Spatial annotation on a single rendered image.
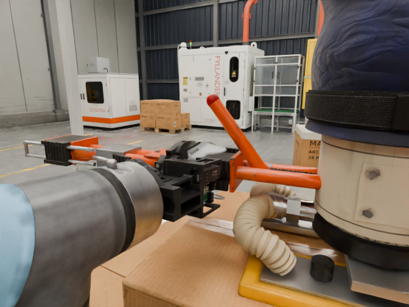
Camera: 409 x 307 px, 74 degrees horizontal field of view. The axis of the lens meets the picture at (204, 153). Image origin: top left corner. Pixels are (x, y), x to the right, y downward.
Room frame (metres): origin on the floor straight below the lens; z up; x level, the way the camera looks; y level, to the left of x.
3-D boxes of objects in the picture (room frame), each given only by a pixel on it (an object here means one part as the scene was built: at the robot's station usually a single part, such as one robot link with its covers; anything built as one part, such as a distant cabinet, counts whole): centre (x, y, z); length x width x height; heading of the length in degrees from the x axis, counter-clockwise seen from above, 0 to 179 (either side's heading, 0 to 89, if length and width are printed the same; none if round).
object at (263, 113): (7.94, -2.09, 0.32); 1.25 x 0.52 x 0.63; 61
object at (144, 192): (0.27, 0.09, 1.21); 0.09 x 0.05 x 0.10; 59
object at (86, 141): (0.60, 0.30, 1.19); 0.08 x 0.07 x 0.05; 68
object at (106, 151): (0.54, 0.18, 1.19); 0.07 x 0.07 x 0.04; 68
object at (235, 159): (0.46, -0.02, 1.19); 0.10 x 0.08 x 0.06; 158
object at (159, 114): (8.25, 1.17, 0.45); 1.21 x 1.03 x 0.91; 61
